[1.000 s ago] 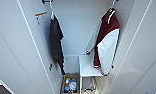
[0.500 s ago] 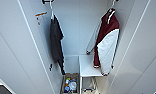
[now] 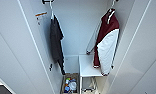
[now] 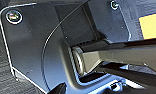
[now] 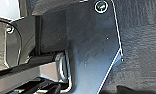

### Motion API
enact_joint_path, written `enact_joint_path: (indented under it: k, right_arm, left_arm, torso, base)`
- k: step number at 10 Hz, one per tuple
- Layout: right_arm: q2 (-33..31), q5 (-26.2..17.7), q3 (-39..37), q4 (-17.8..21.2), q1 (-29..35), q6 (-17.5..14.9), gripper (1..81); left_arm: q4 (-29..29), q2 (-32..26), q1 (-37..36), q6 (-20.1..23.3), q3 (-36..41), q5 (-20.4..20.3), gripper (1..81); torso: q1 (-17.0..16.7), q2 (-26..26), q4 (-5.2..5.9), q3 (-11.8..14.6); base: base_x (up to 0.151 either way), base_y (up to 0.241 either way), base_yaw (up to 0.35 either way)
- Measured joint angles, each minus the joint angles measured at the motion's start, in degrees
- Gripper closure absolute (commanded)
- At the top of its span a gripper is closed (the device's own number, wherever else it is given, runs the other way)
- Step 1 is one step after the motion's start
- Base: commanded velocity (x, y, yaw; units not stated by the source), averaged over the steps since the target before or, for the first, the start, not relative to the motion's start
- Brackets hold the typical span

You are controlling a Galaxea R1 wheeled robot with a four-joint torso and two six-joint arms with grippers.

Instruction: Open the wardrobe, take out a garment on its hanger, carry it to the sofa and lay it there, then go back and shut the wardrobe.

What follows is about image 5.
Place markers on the white wardrobe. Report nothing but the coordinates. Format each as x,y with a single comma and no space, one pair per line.
4,8

